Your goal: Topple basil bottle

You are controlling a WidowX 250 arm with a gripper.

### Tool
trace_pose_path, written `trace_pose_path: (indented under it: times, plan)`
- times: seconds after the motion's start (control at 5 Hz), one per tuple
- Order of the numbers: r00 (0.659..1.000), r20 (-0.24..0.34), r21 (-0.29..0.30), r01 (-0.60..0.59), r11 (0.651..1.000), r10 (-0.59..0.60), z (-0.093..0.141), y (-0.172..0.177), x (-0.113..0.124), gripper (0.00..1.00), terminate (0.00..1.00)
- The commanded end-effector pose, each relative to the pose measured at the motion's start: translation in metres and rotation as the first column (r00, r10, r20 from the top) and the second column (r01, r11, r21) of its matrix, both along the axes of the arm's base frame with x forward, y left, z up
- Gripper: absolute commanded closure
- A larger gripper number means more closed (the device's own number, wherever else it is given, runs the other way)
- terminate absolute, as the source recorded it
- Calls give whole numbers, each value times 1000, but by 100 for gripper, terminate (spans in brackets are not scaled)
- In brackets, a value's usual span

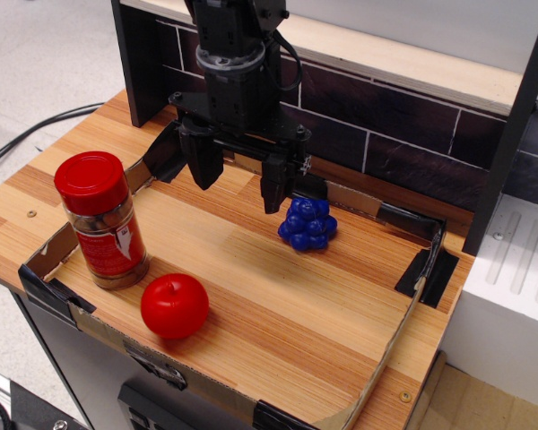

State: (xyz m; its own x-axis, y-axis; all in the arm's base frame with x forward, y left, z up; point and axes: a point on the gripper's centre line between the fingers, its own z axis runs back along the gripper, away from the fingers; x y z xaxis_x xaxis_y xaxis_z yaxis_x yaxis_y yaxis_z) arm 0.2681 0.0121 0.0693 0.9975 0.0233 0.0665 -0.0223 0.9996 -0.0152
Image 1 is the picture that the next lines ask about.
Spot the black right shelf post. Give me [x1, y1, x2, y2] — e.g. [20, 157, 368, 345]
[463, 35, 538, 256]

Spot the light wooden shelf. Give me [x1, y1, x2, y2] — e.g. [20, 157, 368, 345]
[119, 0, 523, 117]

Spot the red-lidded spice bottle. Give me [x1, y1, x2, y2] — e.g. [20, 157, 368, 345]
[54, 151, 149, 289]

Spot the black left shelf post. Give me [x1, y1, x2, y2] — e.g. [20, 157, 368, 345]
[111, 1, 180, 127]

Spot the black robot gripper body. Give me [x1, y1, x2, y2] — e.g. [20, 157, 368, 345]
[169, 43, 310, 174]

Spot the blue plastic grape bunch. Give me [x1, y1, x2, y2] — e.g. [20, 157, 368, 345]
[277, 197, 338, 252]

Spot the red plastic apple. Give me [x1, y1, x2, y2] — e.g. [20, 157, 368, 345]
[140, 273, 209, 340]

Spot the dark brick backsplash panel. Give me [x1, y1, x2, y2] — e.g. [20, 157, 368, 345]
[155, 17, 538, 211]

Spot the black shelf post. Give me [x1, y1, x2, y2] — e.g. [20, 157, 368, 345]
[111, 1, 180, 127]
[463, 35, 538, 256]

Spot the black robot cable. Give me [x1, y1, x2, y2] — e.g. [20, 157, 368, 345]
[268, 30, 303, 108]

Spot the black cable on floor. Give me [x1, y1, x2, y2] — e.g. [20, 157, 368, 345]
[0, 102, 105, 173]

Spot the cardboard fence with black tape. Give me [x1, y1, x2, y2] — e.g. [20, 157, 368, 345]
[17, 120, 461, 430]

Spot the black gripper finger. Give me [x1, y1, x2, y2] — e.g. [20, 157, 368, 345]
[260, 153, 292, 213]
[178, 116, 223, 190]

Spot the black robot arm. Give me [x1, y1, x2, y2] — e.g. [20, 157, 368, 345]
[169, 1, 310, 214]

